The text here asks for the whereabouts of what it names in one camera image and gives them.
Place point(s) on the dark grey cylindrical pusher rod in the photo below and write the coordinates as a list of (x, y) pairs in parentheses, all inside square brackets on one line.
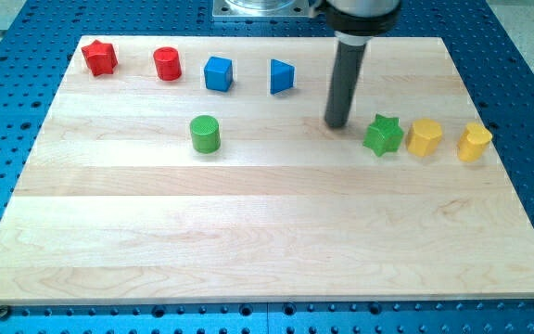
[(345, 74)]

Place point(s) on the robot arm silver black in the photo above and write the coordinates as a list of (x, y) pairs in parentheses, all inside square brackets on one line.
[(355, 23)]

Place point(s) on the green star block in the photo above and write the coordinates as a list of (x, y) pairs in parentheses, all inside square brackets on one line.
[(383, 135)]

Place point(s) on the red star block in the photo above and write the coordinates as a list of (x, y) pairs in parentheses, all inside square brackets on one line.
[(100, 57)]

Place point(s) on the blue triangle block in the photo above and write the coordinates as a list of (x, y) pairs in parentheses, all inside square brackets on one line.
[(282, 76)]

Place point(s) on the yellow hexagon block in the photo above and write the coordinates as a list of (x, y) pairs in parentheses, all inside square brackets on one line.
[(423, 137)]

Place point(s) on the blue cube block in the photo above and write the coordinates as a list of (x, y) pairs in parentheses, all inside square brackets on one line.
[(218, 74)]

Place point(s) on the yellow heart block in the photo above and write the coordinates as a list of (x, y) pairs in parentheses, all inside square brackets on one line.
[(473, 142)]

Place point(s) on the green cylinder block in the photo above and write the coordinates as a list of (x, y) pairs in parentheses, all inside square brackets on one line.
[(205, 134)]

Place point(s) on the red cylinder block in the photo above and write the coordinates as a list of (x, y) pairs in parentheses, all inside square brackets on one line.
[(167, 62)]

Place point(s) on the blue perforated table plate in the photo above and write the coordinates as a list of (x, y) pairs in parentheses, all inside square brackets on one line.
[(36, 45)]

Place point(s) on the wooden board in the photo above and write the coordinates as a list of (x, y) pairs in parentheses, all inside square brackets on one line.
[(114, 205)]

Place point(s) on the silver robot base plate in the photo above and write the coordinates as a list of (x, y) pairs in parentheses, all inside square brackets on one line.
[(238, 9)]

